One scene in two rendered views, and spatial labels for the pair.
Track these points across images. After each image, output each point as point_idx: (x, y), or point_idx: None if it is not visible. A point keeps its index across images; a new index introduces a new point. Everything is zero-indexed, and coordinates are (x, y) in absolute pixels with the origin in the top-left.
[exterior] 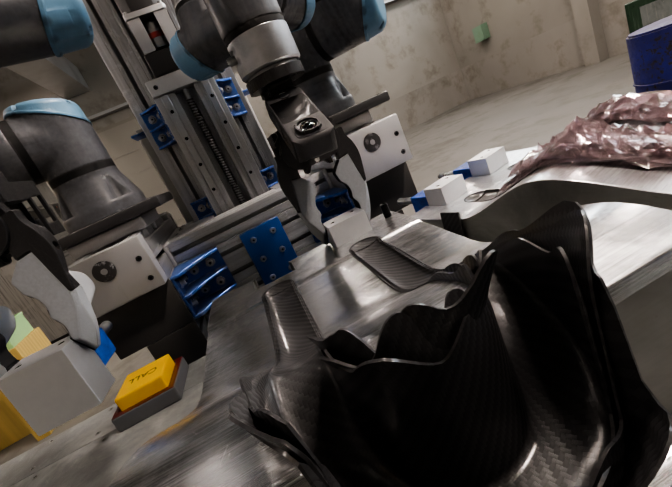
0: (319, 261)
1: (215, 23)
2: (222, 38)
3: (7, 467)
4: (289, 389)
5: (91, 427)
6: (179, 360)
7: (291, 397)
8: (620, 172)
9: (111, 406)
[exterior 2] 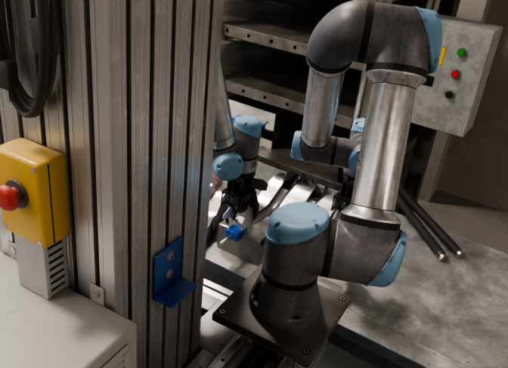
0: (261, 230)
1: (257, 150)
2: (256, 156)
3: (388, 342)
4: (316, 200)
5: (350, 320)
6: None
7: (317, 200)
8: (224, 185)
9: (339, 323)
